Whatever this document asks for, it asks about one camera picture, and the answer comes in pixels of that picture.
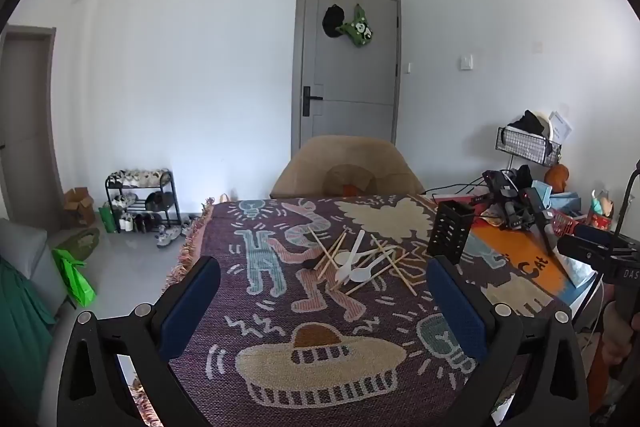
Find orange plush toy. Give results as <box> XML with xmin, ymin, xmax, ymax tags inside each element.
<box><xmin>544</xmin><ymin>163</ymin><xmax>572</xmax><ymax>194</ymax></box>

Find black cloth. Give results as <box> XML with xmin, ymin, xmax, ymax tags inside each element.
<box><xmin>507</xmin><ymin>109</ymin><xmax>551</xmax><ymax>138</ymax></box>

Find grey panel door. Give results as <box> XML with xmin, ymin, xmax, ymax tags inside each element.
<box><xmin>291</xmin><ymin>0</ymin><xmax>402</xmax><ymax>158</ymax></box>

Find black hat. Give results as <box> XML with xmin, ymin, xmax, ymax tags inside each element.
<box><xmin>321</xmin><ymin>5</ymin><xmax>347</xmax><ymax>39</ymax></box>

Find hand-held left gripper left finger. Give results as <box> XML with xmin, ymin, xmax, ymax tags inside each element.
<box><xmin>57</xmin><ymin>255</ymin><xmax>222</xmax><ymax>427</ymax></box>

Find printed fringed blanket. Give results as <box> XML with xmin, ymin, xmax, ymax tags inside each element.
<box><xmin>162</xmin><ymin>194</ymin><xmax>573</xmax><ymax>427</ymax></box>

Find white plastic bag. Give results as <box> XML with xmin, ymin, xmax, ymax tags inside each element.
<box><xmin>552</xmin><ymin>252</ymin><xmax>596</xmax><ymax>289</ymax></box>

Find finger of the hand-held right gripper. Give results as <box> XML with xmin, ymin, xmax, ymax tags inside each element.
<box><xmin>556</xmin><ymin>236</ymin><xmax>609</xmax><ymax>261</ymax></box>
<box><xmin>572</xmin><ymin>223</ymin><xmax>615</xmax><ymax>242</ymax></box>

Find dark green cloth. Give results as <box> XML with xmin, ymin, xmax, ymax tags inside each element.
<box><xmin>0</xmin><ymin>254</ymin><xmax>56</xmax><ymax>408</ymax></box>

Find black door handle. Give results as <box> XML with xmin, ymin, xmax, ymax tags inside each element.
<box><xmin>302</xmin><ymin>85</ymin><xmax>323</xmax><ymax>116</ymax></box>

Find green floor mat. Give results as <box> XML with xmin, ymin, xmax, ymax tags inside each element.
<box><xmin>52</xmin><ymin>227</ymin><xmax>101</xmax><ymax>258</ymax></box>

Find black cables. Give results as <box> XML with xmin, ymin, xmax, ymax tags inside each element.
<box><xmin>425</xmin><ymin>181</ymin><xmax>488</xmax><ymax>198</ymax></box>

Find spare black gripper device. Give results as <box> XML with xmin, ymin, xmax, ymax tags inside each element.
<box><xmin>517</xmin><ymin>187</ymin><xmax>558</xmax><ymax>256</ymax></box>
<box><xmin>481</xmin><ymin>169</ymin><xmax>521</xmax><ymax>204</ymax></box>

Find black slotted utensil holder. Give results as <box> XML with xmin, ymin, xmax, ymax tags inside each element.
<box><xmin>427</xmin><ymin>200</ymin><xmax>476</xmax><ymax>265</ymax></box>

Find black gooseneck tube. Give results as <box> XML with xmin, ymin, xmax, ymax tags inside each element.
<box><xmin>614</xmin><ymin>159</ymin><xmax>640</xmax><ymax>235</ymax></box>

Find person's right hand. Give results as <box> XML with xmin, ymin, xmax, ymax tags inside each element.
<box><xmin>600</xmin><ymin>304</ymin><xmax>640</xmax><ymax>378</ymax></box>

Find red plastic basket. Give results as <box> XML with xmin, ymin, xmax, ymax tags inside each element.
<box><xmin>547</xmin><ymin>208</ymin><xmax>583</xmax><ymax>237</ymax></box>

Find light blue box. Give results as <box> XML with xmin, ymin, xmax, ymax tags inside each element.
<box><xmin>532</xmin><ymin>179</ymin><xmax>554</xmax><ymax>208</ymax></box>

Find black wire basket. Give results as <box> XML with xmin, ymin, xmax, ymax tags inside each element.
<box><xmin>496</xmin><ymin>126</ymin><xmax>563</xmax><ymax>168</ymax></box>

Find green panda bag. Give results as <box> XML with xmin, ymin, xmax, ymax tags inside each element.
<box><xmin>336</xmin><ymin>3</ymin><xmax>373</xmax><ymax>49</ymax></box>

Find plain grey door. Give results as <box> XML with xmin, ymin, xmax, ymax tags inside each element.
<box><xmin>0</xmin><ymin>26</ymin><xmax>63</xmax><ymax>235</ymax></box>

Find black shoe rack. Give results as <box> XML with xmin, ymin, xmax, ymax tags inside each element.
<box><xmin>105</xmin><ymin>168</ymin><xmax>182</xmax><ymax>234</ymax></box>

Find dark green shopping bag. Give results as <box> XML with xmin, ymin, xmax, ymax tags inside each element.
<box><xmin>98</xmin><ymin>202</ymin><xmax>119</xmax><ymax>234</ymax></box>

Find bundle of wooden chopsticks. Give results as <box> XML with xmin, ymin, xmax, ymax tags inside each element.
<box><xmin>306</xmin><ymin>206</ymin><xmax>441</xmax><ymax>298</ymax></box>

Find colourful jar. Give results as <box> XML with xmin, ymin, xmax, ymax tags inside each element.
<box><xmin>586</xmin><ymin>189</ymin><xmax>617</xmax><ymax>230</ymax></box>

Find bright green bag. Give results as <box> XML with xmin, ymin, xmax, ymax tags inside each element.
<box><xmin>52</xmin><ymin>247</ymin><xmax>97</xmax><ymax>308</ymax></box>

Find cardboard box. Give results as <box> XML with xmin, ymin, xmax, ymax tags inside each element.
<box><xmin>62</xmin><ymin>187</ymin><xmax>96</xmax><ymax>229</ymax></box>

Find tan upholstered chair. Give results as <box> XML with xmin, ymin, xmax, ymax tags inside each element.
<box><xmin>270</xmin><ymin>135</ymin><xmax>426</xmax><ymax>200</ymax></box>

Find white round plate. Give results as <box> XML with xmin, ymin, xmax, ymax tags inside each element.
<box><xmin>530</xmin><ymin>109</ymin><xmax>554</xmax><ymax>140</ymax></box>

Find rows of shoes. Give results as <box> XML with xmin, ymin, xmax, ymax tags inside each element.
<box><xmin>107</xmin><ymin>168</ymin><xmax>173</xmax><ymax>232</ymax></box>

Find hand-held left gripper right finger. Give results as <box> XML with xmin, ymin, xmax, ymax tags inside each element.
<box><xmin>426</xmin><ymin>255</ymin><xmax>591</xmax><ymax>427</ymax></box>

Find grey sofa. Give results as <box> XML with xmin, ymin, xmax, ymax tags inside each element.
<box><xmin>0</xmin><ymin>218</ymin><xmax>68</xmax><ymax>408</ymax></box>

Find white paper sheet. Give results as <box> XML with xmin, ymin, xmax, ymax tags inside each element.
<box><xmin>547</xmin><ymin>111</ymin><xmax>573</xmax><ymax>142</ymax></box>

